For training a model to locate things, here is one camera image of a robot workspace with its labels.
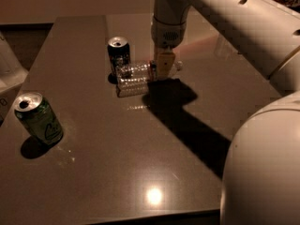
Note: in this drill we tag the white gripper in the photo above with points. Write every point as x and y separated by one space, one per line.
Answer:
167 36

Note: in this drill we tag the clear plastic water bottle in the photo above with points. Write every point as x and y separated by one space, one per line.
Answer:
133 80

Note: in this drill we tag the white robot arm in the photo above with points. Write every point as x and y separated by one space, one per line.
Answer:
261 176

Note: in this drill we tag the blue pepsi can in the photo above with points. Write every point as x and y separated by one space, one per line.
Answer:
119 53

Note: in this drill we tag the green soda can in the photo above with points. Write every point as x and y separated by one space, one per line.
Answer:
37 116

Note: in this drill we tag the white object at left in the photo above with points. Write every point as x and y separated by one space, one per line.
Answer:
12 76

